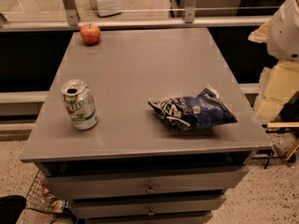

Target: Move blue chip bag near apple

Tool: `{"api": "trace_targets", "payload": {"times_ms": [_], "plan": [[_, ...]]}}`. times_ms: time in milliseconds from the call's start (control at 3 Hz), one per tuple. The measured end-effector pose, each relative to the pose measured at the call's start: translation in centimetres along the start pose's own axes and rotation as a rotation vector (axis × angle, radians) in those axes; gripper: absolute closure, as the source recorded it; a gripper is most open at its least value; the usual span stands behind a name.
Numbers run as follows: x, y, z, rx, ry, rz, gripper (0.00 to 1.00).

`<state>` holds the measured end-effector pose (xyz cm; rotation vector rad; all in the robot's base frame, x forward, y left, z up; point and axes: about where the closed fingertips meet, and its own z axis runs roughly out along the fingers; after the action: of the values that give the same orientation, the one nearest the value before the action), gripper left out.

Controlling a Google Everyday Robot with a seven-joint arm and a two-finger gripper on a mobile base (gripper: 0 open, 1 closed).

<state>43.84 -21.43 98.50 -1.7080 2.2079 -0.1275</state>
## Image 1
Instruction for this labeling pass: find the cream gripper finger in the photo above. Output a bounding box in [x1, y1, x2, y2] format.
[248, 21, 270, 43]
[253, 61, 299, 124]

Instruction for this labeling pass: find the blue potato chip bag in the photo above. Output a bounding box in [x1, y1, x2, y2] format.
[149, 88, 237, 132]

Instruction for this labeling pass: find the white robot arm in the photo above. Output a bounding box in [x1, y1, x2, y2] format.
[248, 0, 299, 123]

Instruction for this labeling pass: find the red apple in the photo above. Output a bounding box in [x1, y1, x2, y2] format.
[80, 23, 101, 44]

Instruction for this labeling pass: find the yellow wooden stand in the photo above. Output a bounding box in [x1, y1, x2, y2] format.
[266, 121, 299, 163]

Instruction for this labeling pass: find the top drawer with knob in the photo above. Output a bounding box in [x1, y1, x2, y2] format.
[44, 165, 249, 200]

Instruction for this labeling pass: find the drawer with knob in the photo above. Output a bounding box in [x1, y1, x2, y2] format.
[44, 165, 249, 200]
[70, 195, 226, 218]

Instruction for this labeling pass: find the middle drawer with knob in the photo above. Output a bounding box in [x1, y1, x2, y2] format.
[70, 195, 226, 218]

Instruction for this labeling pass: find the grey drawer cabinet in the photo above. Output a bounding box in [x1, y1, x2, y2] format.
[21, 28, 270, 224]

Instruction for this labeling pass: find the green white soda can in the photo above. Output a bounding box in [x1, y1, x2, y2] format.
[61, 79, 98, 130]

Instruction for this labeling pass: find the black object bottom left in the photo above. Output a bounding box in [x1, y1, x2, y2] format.
[0, 195, 26, 224]

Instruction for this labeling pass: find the metal railing frame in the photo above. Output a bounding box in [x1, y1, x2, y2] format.
[0, 0, 285, 32]

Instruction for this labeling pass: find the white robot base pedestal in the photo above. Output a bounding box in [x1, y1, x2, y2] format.
[89, 0, 121, 17]

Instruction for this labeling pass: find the wire mesh basket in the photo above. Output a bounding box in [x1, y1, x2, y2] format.
[26, 171, 68, 214]

